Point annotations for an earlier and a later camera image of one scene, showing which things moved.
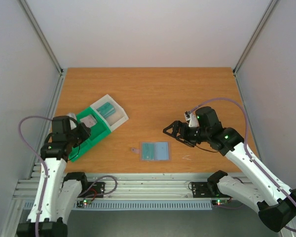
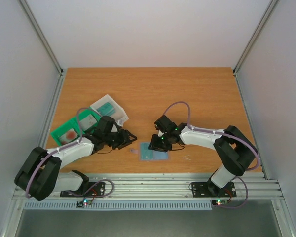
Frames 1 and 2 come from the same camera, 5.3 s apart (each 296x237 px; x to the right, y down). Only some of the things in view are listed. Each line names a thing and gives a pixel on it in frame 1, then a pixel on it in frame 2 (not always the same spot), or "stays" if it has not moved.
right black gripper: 183,132 to 159,139
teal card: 148,151 stays
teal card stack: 106,109 stays
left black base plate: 96,190 stays
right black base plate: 200,190 stays
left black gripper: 86,131 to 125,139
